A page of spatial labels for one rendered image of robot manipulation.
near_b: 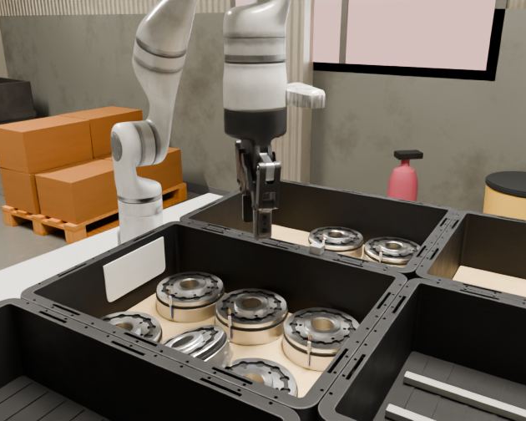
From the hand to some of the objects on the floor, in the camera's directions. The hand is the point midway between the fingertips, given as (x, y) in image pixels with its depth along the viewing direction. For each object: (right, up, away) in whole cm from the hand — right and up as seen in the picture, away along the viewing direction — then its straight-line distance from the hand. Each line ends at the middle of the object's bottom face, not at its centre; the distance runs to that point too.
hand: (256, 218), depth 66 cm
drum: (+120, -40, +186) cm, 225 cm away
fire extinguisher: (+73, -28, +217) cm, 231 cm away
